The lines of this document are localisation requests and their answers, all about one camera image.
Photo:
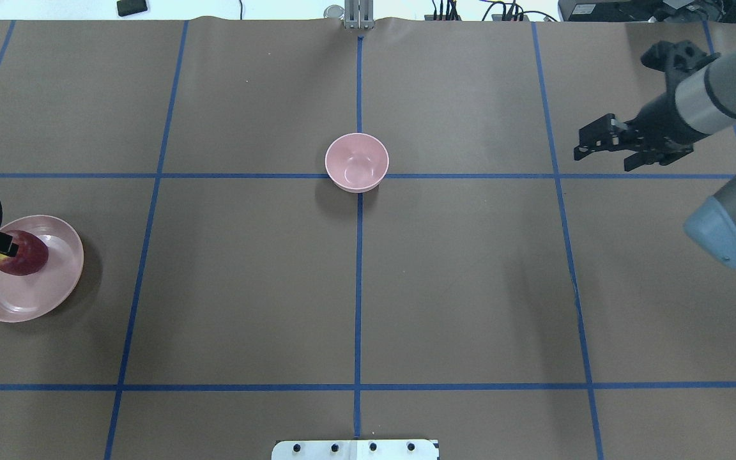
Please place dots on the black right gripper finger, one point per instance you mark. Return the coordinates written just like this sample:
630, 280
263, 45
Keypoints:
655, 156
607, 133

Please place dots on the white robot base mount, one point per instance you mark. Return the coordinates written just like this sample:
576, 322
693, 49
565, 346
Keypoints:
357, 449

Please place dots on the grey metal post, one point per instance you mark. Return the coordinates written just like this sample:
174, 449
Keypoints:
359, 14

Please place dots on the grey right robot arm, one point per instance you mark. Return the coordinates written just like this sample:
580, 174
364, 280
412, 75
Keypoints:
696, 109

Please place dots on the pink plate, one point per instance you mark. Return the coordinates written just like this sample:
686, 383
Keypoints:
31, 296

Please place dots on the red yellow apple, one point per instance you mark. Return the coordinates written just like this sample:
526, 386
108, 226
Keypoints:
31, 255

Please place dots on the black equipment at table edge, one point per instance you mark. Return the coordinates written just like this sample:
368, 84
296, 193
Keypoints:
648, 11

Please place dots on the pink bowl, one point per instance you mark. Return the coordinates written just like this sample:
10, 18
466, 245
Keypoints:
357, 162

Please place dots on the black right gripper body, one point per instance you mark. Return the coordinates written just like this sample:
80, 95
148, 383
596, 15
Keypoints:
660, 119

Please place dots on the black box on floor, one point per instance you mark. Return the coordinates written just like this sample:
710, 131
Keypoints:
126, 8

